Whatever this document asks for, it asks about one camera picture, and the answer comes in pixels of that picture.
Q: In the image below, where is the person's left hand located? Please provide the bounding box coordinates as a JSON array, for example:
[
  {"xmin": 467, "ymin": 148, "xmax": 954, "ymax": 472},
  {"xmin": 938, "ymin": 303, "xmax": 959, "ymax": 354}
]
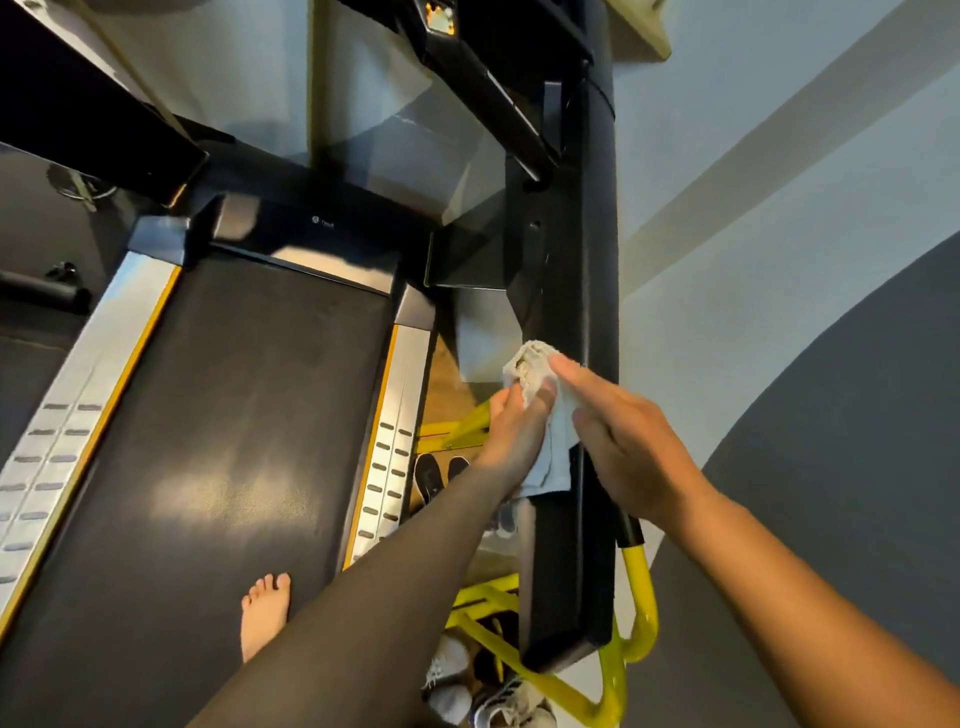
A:
[{"xmin": 474, "ymin": 377, "xmax": 560, "ymax": 501}]

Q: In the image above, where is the person's right hand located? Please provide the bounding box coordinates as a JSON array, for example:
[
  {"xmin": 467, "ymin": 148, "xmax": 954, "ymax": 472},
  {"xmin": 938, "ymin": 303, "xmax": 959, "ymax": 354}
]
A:
[{"xmin": 549, "ymin": 354, "xmax": 715, "ymax": 524}]

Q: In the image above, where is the white cleaning cloth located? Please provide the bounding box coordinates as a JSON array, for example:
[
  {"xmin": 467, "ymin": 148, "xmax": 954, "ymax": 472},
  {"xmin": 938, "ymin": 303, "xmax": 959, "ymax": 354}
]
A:
[{"xmin": 501, "ymin": 339, "xmax": 585, "ymax": 500}]

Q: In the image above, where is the person's left forearm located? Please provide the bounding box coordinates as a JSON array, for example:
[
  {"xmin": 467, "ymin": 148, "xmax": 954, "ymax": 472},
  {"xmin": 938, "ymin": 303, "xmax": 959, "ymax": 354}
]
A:
[{"xmin": 187, "ymin": 463, "xmax": 519, "ymax": 728}]

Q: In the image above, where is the person's right forearm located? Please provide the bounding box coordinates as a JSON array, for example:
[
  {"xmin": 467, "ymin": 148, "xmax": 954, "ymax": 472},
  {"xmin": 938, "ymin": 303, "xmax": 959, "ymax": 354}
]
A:
[{"xmin": 663, "ymin": 483, "xmax": 960, "ymax": 728}]

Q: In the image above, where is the black treadmill upright handrail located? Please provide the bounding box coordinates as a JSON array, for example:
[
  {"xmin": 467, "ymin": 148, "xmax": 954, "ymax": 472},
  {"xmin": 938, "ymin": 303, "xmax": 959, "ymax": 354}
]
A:
[{"xmin": 504, "ymin": 0, "xmax": 621, "ymax": 674}]

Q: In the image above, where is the yellow metal shoe rack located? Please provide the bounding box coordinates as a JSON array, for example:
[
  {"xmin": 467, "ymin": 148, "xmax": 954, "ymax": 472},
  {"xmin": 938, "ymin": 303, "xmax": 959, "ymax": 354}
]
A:
[{"xmin": 416, "ymin": 401, "xmax": 661, "ymax": 728}]

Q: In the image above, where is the white sneaker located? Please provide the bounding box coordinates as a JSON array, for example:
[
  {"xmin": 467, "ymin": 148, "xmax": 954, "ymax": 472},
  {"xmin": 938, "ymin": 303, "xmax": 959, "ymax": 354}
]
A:
[
  {"xmin": 423, "ymin": 633, "xmax": 472, "ymax": 687},
  {"xmin": 472, "ymin": 675, "xmax": 558, "ymax": 728},
  {"xmin": 426, "ymin": 682, "xmax": 474, "ymax": 727}
]

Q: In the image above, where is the black treadmill motor cover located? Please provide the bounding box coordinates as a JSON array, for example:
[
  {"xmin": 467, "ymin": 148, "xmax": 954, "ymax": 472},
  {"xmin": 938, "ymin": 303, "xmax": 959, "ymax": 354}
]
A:
[{"xmin": 127, "ymin": 135, "xmax": 438, "ymax": 333}]

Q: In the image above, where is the person's left foot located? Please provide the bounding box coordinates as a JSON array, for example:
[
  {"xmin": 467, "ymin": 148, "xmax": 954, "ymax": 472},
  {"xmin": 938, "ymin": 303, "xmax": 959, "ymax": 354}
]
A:
[{"xmin": 240, "ymin": 573, "xmax": 292, "ymax": 664}]

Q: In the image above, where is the black treadmill belt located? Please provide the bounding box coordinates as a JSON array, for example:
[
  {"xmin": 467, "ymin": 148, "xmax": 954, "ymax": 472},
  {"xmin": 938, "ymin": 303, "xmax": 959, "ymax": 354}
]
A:
[{"xmin": 0, "ymin": 251, "xmax": 396, "ymax": 728}]

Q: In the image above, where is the wooden shelf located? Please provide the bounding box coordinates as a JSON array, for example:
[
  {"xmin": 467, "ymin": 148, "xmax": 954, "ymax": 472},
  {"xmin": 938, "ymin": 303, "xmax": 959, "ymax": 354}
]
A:
[{"xmin": 606, "ymin": 0, "xmax": 673, "ymax": 62}]

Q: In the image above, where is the black padded bar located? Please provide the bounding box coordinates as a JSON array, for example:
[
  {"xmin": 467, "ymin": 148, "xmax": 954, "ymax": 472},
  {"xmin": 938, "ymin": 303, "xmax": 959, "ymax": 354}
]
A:
[{"xmin": 0, "ymin": 262, "xmax": 93, "ymax": 317}]

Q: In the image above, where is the silver treadmill side rail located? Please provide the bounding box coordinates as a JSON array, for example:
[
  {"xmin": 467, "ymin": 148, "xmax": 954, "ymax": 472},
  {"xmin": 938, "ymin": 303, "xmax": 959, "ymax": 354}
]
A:
[
  {"xmin": 0, "ymin": 251, "xmax": 183, "ymax": 640},
  {"xmin": 342, "ymin": 324, "xmax": 434, "ymax": 573}
]

